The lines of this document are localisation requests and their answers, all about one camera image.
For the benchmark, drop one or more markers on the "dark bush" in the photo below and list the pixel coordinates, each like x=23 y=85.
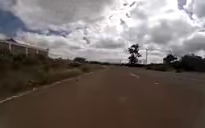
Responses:
x=79 y=59

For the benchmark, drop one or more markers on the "tall dark tree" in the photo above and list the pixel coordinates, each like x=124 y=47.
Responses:
x=134 y=55

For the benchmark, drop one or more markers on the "dry grass verge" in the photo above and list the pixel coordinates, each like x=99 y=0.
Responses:
x=30 y=75
x=156 y=67

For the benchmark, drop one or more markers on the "white dashed centre line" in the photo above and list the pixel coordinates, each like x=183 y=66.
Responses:
x=134 y=75

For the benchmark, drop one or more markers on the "wall with pale posts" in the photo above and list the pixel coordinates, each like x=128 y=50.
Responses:
x=18 y=50

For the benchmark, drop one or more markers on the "reddish brown asphalt road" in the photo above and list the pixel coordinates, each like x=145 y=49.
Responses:
x=116 y=100

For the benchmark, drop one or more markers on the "row of dark bushes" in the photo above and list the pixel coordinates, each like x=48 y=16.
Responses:
x=193 y=62

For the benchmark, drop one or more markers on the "white left edge line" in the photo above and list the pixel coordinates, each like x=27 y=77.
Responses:
x=10 y=98

